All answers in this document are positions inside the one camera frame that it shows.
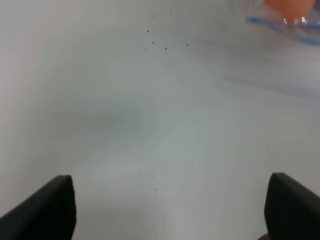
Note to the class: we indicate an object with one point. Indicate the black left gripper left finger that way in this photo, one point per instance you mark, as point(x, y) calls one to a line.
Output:
point(48, 214)

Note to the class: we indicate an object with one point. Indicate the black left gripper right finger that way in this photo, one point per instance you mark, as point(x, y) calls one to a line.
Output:
point(291, 211)

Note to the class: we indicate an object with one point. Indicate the orange fruit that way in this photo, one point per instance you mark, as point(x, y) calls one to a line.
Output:
point(291, 9)

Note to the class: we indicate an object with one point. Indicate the clear zip bag blue seal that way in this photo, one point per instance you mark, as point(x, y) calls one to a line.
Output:
point(267, 52)

